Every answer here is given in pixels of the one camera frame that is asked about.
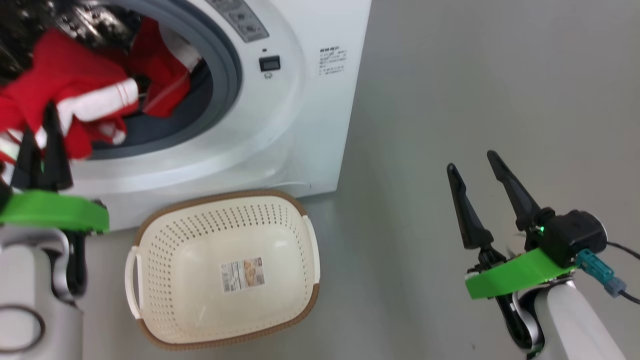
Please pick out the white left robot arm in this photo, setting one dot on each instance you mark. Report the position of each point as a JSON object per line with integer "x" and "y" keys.
{"x": 25, "y": 280}

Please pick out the cream perforated laundry basket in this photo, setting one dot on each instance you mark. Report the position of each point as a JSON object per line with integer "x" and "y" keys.
{"x": 200, "y": 305}

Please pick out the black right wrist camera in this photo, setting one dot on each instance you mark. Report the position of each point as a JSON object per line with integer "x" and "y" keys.
{"x": 575, "y": 235}

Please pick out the white washing machine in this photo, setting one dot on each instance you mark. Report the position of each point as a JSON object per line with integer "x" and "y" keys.
{"x": 310, "y": 125}

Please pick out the paper label sticker in basket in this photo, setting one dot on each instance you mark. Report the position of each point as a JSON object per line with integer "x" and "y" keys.
{"x": 242, "y": 275}

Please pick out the steel perforated washer drum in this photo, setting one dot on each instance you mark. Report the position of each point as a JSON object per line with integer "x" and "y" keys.
{"x": 85, "y": 17}

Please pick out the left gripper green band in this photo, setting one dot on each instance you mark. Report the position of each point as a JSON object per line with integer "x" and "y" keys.
{"x": 50, "y": 210}

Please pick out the black door lock socket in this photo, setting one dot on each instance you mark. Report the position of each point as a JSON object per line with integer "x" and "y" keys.
{"x": 269, "y": 63}

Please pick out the grey rubber door gasket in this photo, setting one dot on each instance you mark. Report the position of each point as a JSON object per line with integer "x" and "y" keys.
{"x": 227, "y": 75}

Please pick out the grey warning sticker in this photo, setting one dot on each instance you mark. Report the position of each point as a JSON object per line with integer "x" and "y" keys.
{"x": 240, "y": 17}

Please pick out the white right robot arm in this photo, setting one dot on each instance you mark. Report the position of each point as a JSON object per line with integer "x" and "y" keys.
{"x": 575, "y": 325}

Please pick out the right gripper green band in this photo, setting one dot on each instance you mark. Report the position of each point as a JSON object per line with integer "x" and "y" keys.
{"x": 515, "y": 275}

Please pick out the red and white garment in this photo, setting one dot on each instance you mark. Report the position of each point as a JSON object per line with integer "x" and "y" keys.
{"x": 65, "y": 75}

